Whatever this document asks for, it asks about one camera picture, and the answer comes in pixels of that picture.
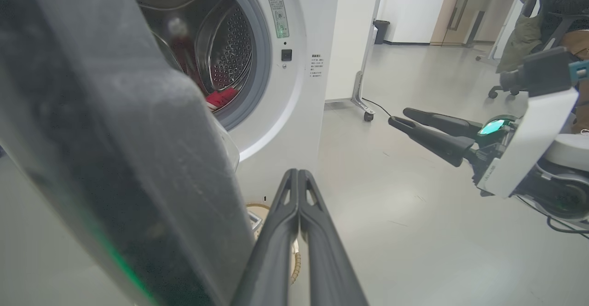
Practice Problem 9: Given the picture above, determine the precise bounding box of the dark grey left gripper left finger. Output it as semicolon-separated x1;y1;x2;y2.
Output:
232;169;300;306

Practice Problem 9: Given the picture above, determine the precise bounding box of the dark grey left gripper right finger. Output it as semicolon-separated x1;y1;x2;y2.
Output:
298;170;369;306

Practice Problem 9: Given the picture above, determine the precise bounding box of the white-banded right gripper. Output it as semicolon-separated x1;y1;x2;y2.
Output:
388;87;579;199

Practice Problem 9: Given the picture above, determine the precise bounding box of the red and white jersey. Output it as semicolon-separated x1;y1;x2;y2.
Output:
206;87;239;112

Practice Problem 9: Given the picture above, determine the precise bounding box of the cream perforated laundry basket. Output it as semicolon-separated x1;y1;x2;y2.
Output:
245;202;302;286

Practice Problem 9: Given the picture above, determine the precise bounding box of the brown wooden door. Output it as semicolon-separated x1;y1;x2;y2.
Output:
430;0;525;46

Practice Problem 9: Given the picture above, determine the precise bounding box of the white front-load washing machine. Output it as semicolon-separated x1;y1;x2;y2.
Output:
123;0;342;214

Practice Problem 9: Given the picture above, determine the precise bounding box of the olive green jacket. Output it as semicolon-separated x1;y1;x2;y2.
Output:
496;0;544;74

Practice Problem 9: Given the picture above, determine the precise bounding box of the black trash bin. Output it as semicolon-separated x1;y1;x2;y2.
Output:
373;19;390;45

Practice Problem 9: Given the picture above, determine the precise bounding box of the white partition panel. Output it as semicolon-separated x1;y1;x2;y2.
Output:
324;0;385;102

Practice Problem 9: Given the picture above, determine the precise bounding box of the black office chair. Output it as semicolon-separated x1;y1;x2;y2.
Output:
488;14;589;99

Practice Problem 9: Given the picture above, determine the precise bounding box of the white warning label sticker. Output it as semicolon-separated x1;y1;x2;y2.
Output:
266;0;290;39

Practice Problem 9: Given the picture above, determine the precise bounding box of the black floor cable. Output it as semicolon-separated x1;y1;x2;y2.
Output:
364;98;393;118

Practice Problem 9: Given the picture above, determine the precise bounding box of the silver metal frame leg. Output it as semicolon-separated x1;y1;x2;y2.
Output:
351;0;387;113

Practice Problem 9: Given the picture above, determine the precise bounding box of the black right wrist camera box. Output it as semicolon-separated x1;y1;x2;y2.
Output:
499;47;576;97

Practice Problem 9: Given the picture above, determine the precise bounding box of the teal cable connector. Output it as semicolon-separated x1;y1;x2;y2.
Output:
568;60;589;80

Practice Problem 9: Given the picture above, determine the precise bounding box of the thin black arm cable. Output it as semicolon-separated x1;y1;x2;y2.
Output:
515;196;589;240

